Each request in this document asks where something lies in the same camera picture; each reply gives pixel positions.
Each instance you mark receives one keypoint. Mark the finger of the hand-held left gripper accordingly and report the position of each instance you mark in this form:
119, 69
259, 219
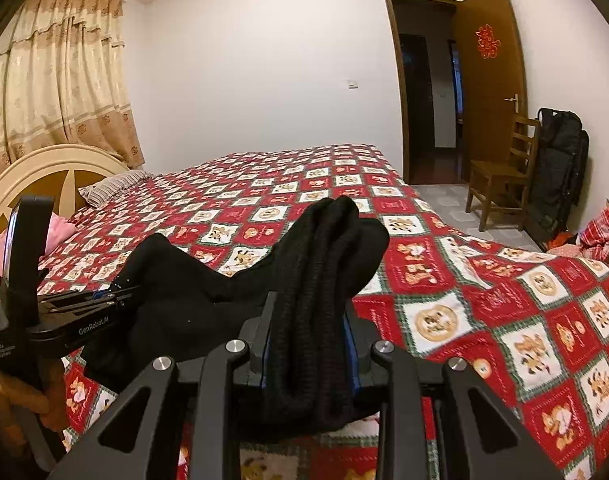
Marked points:
104, 305
99, 291

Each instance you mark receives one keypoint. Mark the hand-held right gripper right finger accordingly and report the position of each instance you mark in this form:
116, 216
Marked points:
353, 380

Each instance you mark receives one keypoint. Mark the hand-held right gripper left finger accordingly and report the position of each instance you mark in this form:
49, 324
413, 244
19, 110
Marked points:
267, 357

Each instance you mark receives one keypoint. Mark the black pants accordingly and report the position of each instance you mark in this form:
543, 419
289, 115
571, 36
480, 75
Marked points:
324, 260

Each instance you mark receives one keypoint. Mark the person's left hand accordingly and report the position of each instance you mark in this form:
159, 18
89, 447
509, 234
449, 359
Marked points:
55, 392

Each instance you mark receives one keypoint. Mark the pink pillow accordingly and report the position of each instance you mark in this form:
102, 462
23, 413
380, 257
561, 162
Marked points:
59, 230

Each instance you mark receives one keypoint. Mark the cream wooden headboard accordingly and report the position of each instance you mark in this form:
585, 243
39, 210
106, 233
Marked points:
24, 170

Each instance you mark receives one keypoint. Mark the striped pillow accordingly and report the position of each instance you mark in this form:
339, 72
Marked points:
114, 187

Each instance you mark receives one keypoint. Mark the red checked printed blanket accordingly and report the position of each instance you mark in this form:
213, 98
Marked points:
484, 310

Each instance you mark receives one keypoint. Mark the beige patterned curtain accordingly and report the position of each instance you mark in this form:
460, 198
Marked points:
59, 85

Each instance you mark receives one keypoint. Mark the orange cloth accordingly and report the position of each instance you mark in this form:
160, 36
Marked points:
563, 244

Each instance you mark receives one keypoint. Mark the wooden chair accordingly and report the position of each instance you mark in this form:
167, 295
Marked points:
499, 170

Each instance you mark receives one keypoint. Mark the black bag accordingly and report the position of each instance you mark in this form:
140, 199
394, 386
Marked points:
559, 175

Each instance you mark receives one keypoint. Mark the red checked cloth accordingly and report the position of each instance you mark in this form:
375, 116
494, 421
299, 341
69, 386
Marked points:
604, 230

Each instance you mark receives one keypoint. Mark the wooden door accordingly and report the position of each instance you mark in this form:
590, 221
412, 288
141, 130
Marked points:
489, 110

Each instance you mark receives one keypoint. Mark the red paper door decoration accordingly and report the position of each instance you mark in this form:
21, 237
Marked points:
487, 41

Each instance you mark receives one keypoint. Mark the dark wooden door frame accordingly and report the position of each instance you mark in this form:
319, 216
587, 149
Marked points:
397, 85

